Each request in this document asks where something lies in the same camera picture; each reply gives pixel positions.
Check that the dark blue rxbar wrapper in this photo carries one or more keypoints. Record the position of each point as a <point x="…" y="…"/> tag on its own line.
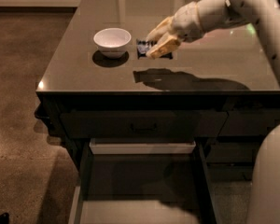
<point x="143" y="47"/>

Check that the open middle drawer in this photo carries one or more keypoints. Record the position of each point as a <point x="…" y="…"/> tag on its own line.
<point x="128" y="184"/>

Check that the dark top drawer front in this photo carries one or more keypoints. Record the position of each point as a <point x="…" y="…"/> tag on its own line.
<point x="172" y="124"/>

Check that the right side drawer front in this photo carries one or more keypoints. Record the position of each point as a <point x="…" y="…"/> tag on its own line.
<point x="233" y="153"/>

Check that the black drawer handle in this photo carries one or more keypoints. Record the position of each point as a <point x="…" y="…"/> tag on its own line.
<point x="150" y="129"/>

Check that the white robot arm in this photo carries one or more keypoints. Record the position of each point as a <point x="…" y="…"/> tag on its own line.
<point x="264" y="16"/>

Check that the dark cabinet counter unit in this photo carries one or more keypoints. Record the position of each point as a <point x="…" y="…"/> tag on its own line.
<point x="224" y="71"/>

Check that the white ceramic bowl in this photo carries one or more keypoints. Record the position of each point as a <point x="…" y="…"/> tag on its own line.
<point x="112" y="42"/>

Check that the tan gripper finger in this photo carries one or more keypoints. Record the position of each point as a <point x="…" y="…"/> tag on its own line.
<point x="162" y="32"/>
<point x="166" y="44"/>

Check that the black object floor corner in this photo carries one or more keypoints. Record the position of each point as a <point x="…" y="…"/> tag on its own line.
<point x="4" y="218"/>

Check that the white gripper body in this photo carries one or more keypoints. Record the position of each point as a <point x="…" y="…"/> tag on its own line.
<point x="187" y="22"/>

